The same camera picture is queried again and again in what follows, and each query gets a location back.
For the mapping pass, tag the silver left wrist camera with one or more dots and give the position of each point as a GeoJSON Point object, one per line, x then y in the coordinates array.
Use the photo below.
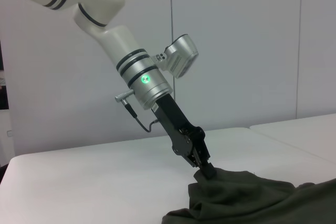
{"type": "Point", "coordinates": [183, 56]}

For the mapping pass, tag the black background equipment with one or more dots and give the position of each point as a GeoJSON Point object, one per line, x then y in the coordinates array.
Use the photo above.
{"type": "Point", "coordinates": [4, 98]}

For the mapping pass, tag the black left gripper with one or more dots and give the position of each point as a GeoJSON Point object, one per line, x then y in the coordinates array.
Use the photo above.
{"type": "Point", "coordinates": [178, 129]}

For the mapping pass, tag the dark green FREE t-shirt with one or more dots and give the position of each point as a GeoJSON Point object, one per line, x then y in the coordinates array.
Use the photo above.
{"type": "Point", "coordinates": [249, 200]}

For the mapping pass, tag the white wall outlet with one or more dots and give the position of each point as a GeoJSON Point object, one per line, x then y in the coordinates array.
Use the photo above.
{"type": "Point", "coordinates": [9, 133]}

